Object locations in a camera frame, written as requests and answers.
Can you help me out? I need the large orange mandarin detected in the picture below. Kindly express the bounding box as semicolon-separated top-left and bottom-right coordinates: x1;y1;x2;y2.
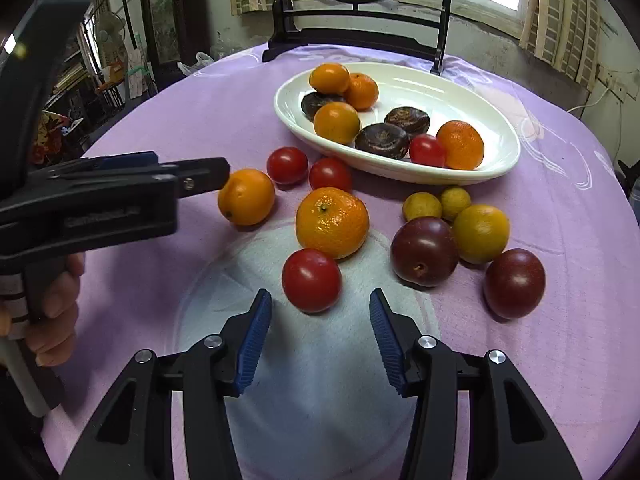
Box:
436;120;485;170

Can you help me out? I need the small orange kumquat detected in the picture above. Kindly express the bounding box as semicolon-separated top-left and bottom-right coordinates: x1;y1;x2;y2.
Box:
314;102;361;145

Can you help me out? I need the large yellow orange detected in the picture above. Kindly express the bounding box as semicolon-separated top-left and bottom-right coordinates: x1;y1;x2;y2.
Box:
451;204;510;266

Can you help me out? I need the white power cable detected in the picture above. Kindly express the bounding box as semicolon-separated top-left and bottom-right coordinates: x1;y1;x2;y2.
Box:
565;86;614;116

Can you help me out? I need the right beige curtain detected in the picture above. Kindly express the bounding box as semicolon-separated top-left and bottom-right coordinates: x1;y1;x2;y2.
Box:
520;0;600;90

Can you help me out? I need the small yellow-green lime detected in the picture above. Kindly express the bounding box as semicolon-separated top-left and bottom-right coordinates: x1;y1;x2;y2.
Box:
440;186;472;222
402;192;442;221

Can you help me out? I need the white plastic bag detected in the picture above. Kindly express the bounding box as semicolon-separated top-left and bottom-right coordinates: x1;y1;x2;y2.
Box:
177;52;215;76

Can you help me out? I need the dark framed mirror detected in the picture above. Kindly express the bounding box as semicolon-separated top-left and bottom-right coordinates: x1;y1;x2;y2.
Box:
141;0;210;90

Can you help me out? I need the small orange mandarin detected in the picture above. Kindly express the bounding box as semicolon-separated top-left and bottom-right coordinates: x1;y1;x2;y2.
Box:
308;63;350;96

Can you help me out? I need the red cherry tomato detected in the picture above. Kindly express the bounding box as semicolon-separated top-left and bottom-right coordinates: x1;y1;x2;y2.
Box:
281;248;342;314
267;146;308;186
308;157;352;193
409;134;446;168

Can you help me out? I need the dark water chestnut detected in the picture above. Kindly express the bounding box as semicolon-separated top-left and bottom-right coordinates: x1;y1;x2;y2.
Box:
300;91;344;122
384;106;431;136
354;122;410;159

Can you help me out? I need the wrinkled orange mandarin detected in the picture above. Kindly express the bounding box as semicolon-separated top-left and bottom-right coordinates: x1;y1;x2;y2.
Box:
295;188;370;260

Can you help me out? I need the small orange citrus back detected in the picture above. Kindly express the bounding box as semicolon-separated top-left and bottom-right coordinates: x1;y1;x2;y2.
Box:
343;73;378;112

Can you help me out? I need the white oval plate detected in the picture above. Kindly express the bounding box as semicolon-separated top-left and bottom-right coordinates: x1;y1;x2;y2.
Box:
273;62;521;185

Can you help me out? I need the yellow-orange citrus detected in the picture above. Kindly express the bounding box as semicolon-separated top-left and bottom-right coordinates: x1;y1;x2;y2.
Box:
218;168;276;226

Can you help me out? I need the purple printed tablecloth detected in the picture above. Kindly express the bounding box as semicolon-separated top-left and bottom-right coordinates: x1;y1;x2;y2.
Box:
43;58;639;479

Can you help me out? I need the person's left hand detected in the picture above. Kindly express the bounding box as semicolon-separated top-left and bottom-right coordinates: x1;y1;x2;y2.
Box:
25;252;86;367

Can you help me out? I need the wall power outlet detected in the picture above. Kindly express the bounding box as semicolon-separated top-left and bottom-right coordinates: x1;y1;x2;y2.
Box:
597;64;640;103

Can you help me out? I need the dark purple plum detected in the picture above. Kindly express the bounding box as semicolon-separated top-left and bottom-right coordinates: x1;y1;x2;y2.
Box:
483;248;546;320
390;217;459;288

